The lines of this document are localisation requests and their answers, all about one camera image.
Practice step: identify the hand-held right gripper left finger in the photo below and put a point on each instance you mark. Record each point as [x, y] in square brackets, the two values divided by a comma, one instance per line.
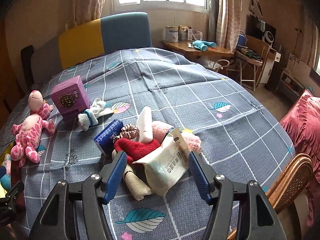
[116, 177]

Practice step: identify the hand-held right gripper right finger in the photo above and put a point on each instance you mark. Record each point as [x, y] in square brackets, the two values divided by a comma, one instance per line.
[200, 177]

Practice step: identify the teal plush toy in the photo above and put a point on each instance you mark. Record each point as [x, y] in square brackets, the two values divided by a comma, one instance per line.
[4, 180]

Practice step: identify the beige cloth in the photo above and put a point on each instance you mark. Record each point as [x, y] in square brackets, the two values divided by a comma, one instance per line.
[136, 187]

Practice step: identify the white wet wipes packet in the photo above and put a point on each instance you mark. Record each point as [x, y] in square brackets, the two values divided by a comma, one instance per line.
[165, 167]

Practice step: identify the blue tissue packet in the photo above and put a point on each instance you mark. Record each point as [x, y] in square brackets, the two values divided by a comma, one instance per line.
[108, 135]

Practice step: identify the brown satin scrunchie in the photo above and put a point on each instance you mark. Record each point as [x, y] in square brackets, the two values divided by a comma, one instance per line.
[125, 130]

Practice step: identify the white sponge block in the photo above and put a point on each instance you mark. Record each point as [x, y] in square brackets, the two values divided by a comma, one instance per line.
[145, 125]

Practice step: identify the white plush toy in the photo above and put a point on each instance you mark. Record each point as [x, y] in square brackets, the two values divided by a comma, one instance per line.
[86, 118]

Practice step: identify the white fluffy sock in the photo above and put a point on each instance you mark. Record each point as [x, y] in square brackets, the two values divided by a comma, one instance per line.
[100, 107]

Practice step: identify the red knitted sock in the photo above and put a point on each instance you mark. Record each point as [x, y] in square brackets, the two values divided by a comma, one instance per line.
[142, 148]

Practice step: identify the pink fluffy sock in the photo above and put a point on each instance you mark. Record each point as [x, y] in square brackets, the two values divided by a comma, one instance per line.
[160, 130]

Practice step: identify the pink giraffe plush toy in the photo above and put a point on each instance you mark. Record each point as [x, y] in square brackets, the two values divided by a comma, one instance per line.
[30, 132]

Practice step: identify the grey plaid mattress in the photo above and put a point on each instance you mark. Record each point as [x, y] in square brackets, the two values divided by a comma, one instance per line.
[175, 97]

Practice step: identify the wicker chair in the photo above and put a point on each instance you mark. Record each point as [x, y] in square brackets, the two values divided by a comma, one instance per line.
[287, 180]

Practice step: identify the purple booklet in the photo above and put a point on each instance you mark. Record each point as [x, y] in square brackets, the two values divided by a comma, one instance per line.
[72, 97]

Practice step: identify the pink quilt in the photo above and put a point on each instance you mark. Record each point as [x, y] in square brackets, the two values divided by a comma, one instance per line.
[305, 130]

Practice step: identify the wooden desk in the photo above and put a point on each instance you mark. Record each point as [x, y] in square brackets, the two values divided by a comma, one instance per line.
[180, 48]

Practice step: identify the blue plush toy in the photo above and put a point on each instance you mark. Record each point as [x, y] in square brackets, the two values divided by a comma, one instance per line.
[201, 44]

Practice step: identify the white cabinet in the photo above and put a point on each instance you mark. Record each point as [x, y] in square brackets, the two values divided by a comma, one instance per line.
[271, 65]

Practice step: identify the grey yellow blue headboard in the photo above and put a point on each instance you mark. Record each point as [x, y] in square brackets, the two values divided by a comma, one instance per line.
[80, 42]

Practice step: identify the brown snack jar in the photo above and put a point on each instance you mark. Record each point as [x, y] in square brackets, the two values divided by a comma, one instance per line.
[185, 32]

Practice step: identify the metal milk powder tin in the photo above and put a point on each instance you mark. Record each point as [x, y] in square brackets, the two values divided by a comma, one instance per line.
[172, 33]

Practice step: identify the white desk fan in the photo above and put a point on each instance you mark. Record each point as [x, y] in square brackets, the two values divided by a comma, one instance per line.
[270, 37]

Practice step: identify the pale patterned curtain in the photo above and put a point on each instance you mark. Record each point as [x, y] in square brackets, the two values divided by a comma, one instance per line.
[225, 12]
[87, 0]

